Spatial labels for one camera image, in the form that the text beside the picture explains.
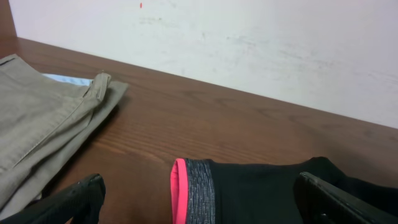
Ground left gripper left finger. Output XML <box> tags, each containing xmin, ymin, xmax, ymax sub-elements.
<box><xmin>1</xmin><ymin>174</ymin><xmax>106</xmax><ymax>224</ymax></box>

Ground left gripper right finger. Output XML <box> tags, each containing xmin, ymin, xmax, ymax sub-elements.
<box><xmin>294</xmin><ymin>172</ymin><xmax>397</xmax><ymax>224</ymax></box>

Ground black leggings with red waistband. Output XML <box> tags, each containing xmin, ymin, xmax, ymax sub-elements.
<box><xmin>170</xmin><ymin>157</ymin><xmax>397</xmax><ymax>224</ymax></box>

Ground folded khaki pants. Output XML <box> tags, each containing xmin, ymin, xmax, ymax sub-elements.
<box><xmin>1</xmin><ymin>55</ymin><xmax>127</xmax><ymax>219</ymax></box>

